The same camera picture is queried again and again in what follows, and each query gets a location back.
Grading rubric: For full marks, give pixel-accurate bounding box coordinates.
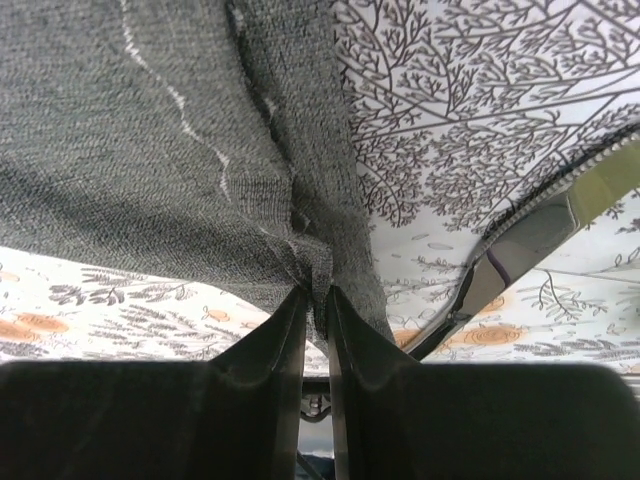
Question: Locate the floral patterned table mat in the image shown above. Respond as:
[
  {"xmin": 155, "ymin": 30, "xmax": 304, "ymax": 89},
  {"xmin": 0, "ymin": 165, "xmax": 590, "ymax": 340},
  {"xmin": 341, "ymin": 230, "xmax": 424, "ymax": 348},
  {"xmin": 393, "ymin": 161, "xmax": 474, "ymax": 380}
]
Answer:
[{"xmin": 1, "ymin": 1, "xmax": 639, "ymax": 361}]

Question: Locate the grey cloth napkin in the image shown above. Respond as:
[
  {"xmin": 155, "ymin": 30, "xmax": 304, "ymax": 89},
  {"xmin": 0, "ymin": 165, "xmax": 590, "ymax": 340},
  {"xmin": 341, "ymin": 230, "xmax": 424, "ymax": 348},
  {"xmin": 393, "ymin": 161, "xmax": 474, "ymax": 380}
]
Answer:
[{"xmin": 1, "ymin": 1, "xmax": 392, "ymax": 347}]

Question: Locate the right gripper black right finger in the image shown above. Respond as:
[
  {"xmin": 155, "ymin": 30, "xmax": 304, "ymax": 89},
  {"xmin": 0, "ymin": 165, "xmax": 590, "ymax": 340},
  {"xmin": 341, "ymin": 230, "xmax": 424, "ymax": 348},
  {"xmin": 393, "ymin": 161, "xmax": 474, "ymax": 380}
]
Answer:
[{"xmin": 327, "ymin": 288, "xmax": 639, "ymax": 480}]

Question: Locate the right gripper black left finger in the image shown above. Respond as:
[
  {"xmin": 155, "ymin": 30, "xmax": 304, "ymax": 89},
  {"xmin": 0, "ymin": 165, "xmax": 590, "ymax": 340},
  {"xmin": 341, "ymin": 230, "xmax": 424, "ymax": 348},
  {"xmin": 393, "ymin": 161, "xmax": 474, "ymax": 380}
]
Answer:
[{"xmin": 1, "ymin": 289, "xmax": 306, "ymax": 479}]

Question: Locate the silver table knife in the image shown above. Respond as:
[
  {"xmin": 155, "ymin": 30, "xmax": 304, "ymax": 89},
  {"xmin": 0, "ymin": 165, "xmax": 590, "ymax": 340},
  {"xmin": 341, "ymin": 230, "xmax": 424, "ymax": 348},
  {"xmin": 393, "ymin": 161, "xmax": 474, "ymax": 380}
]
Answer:
[{"xmin": 405, "ymin": 126, "xmax": 639, "ymax": 360}]

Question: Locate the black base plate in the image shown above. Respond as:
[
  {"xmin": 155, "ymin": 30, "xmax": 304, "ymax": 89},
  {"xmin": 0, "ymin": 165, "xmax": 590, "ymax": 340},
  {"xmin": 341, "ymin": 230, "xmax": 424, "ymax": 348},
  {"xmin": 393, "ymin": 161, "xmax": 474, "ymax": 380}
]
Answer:
[{"xmin": 294, "ymin": 377, "xmax": 336, "ymax": 480}]

